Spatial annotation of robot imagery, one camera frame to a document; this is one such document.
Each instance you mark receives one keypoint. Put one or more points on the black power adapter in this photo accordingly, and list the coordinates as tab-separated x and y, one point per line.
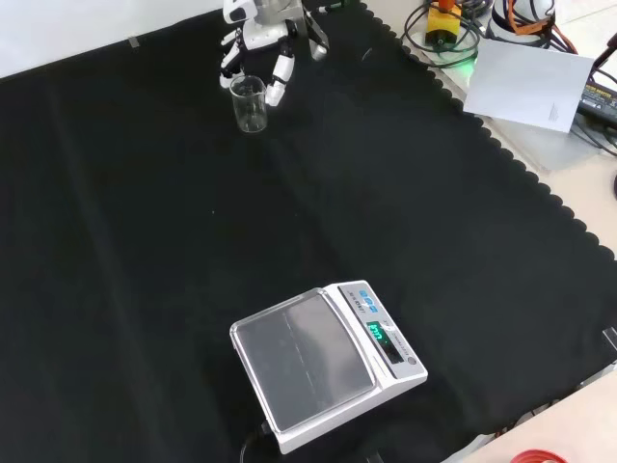
600	99

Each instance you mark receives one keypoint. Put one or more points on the yellow stop button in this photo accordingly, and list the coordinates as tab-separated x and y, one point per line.
441	26

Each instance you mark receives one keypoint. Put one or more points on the pale board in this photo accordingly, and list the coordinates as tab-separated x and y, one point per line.
525	82

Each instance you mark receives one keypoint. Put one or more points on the white electronic balance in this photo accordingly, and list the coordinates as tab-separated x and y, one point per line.
347	347

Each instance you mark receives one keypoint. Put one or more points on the black bench cloth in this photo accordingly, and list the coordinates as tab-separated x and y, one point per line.
193	217

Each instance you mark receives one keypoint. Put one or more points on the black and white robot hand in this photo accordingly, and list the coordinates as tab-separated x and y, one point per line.
262	34

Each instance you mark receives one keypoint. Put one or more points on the grey cloth clip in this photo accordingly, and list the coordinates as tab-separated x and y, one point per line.
609	336
133	43

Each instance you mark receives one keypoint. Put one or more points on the clear glass beaker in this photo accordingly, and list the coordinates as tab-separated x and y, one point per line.
250	111

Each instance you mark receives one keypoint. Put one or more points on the grey metal base plate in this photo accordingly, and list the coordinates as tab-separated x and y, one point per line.
554	149

